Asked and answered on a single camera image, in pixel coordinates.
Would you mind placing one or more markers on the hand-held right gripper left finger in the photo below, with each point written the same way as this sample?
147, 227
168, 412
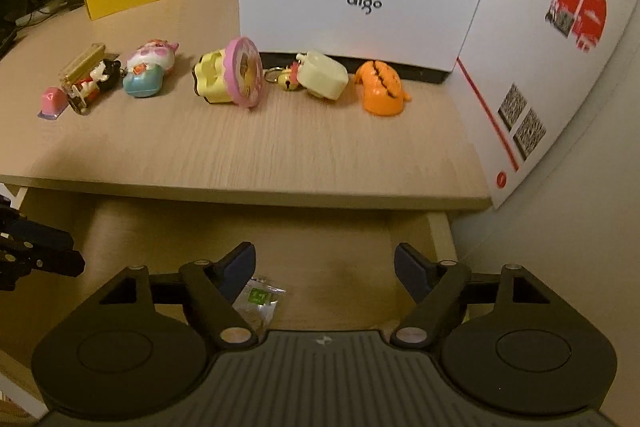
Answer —
239, 272

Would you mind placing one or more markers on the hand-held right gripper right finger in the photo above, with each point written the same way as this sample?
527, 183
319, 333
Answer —
411, 274

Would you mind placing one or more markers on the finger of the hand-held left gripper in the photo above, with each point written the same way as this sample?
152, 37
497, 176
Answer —
55, 263
45, 234

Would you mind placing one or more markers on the white drawer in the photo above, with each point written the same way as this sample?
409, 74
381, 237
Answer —
325, 257

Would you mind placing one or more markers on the small pink toy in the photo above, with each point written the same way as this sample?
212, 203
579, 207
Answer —
52, 103

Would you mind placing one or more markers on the wooden bench figurine toy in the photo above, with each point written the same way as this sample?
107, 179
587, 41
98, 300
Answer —
90, 79

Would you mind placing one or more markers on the orange tiger toy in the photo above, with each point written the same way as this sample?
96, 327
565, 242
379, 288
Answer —
382, 89

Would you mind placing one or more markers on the yellow black small jar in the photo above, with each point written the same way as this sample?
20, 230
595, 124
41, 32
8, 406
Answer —
235, 67

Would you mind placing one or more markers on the cream toy with gold bell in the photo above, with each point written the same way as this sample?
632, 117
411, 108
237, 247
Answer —
322, 74

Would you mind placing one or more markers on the clear packet with green label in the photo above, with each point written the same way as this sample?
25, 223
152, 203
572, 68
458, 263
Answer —
260, 302

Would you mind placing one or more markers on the white printed leaflet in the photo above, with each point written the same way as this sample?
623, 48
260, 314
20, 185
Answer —
525, 57

